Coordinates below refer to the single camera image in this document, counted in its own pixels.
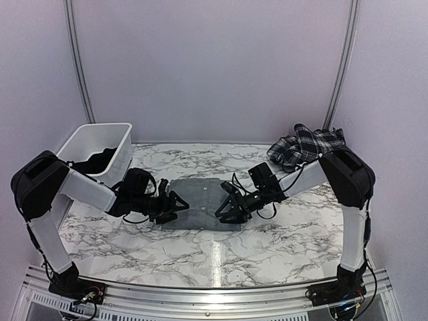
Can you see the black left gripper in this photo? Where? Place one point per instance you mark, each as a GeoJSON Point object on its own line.
{"type": "Point", "coordinates": [163, 207]}

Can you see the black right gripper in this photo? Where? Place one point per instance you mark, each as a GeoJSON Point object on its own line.
{"type": "Point", "coordinates": [243, 218]}

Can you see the grey button-up shirt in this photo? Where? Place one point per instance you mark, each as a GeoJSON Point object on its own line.
{"type": "Point", "coordinates": [204, 197]}

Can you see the black garment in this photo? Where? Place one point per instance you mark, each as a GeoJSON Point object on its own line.
{"type": "Point", "coordinates": [96, 164]}

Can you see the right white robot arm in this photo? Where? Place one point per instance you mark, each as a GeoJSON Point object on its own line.
{"type": "Point", "coordinates": [350, 178]}

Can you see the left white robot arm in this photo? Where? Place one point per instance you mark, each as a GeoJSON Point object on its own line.
{"type": "Point", "coordinates": [40, 181]}

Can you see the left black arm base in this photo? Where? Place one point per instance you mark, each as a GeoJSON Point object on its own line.
{"type": "Point", "coordinates": [69, 284]}

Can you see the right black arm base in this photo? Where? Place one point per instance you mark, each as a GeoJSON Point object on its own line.
{"type": "Point", "coordinates": [349, 285]}

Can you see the white plastic laundry bin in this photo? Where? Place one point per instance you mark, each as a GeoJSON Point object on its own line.
{"type": "Point", "coordinates": [93, 139]}

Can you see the black white plaid shirt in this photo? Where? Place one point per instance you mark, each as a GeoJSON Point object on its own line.
{"type": "Point", "coordinates": [305, 145]}

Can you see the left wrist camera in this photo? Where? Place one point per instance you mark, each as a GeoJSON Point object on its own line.
{"type": "Point", "coordinates": [136, 181]}

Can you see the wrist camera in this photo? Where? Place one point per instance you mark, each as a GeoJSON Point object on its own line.
{"type": "Point", "coordinates": [136, 181]}
{"type": "Point", "coordinates": [263, 177]}

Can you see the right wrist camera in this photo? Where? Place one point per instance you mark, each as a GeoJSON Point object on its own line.
{"type": "Point", "coordinates": [263, 177]}

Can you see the aluminium front frame rail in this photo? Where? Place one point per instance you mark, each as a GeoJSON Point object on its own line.
{"type": "Point", "coordinates": [139, 302]}

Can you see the left aluminium wall post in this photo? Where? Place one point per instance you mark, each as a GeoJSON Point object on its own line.
{"type": "Point", "coordinates": [77, 61]}

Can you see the aluminium wall post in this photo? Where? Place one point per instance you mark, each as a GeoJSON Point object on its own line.
{"type": "Point", "coordinates": [77, 61]}
{"type": "Point", "coordinates": [345, 58]}

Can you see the right aluminium wall post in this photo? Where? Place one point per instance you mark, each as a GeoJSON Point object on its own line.
{"type": "Point", "coordinates": [345, 58]}

